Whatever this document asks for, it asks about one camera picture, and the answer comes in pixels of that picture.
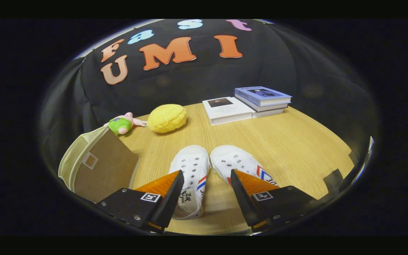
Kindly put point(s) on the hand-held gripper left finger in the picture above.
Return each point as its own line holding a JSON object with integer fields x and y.
{"x": 170, "y": 203}

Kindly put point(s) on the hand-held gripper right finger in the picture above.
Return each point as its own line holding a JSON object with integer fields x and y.
{"x": 243, "y": 202}

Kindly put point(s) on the white canvas shoe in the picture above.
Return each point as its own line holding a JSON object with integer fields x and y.
{"x": 232, "y": 159}
{"x": 191, "y": 163}

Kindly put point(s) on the beige fabric storage box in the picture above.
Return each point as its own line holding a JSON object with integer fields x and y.
{"x": 101, "y": 170}

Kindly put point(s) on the yellow plush bun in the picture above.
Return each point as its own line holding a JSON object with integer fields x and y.
{"x": 166, "y": 118}

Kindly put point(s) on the white book with dark photo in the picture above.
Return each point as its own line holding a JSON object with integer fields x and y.
{"x": 227, "y": 109}

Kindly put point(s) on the pink and green plush toy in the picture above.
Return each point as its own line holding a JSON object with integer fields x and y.
{"x": 119, "y": 124}

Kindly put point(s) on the blue book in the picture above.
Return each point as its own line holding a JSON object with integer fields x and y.
{"x": 260, "y": 94}

